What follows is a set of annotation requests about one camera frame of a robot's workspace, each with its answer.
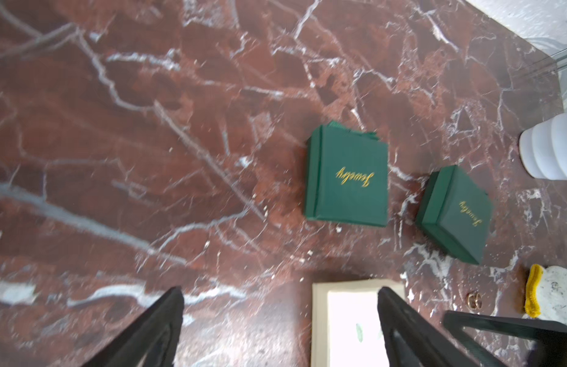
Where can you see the green jewelry box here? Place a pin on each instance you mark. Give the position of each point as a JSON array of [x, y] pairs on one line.
[[456, 214], [347, 177]]

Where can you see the potted flower plant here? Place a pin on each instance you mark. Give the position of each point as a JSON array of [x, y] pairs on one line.
[[543, 149]]

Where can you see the white work glove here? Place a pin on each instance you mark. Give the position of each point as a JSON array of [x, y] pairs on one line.
[[546, 293]]

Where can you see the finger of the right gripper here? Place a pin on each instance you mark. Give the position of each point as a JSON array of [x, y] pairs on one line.
[[550, 337]]

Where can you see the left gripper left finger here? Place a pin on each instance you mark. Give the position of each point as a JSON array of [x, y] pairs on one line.
[[151, 340]]

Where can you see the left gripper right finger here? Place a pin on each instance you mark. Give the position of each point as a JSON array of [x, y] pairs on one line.
[[410, 340]]

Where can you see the green jewelry box right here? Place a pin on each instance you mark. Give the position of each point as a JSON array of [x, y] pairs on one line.
[[456, 214]]

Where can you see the cream lotus box lid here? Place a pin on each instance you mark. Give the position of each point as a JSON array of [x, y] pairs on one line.
[[346, 327]]

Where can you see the green jewelry box left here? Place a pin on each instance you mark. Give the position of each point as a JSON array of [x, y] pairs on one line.
[[347, 177]]

